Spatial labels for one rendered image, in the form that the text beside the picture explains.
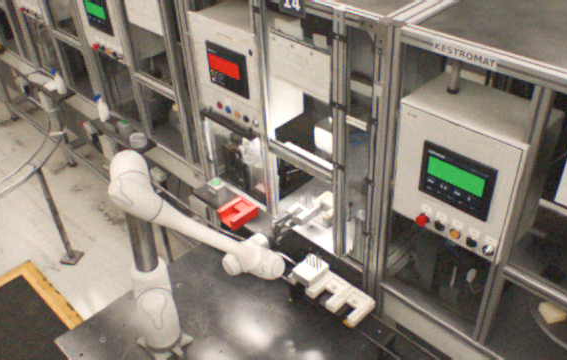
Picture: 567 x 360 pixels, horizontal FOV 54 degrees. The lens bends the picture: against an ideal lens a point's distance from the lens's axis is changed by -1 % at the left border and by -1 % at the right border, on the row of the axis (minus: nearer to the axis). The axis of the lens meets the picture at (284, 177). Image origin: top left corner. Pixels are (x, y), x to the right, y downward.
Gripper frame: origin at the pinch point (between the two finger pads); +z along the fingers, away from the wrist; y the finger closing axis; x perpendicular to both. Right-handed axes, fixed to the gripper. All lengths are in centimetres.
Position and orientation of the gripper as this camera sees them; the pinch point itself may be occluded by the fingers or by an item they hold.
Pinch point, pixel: (296, 216)
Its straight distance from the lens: 253.6
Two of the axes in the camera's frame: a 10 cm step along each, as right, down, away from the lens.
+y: -0.7, -7.8, -6.2
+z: 7.0, -4.8, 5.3
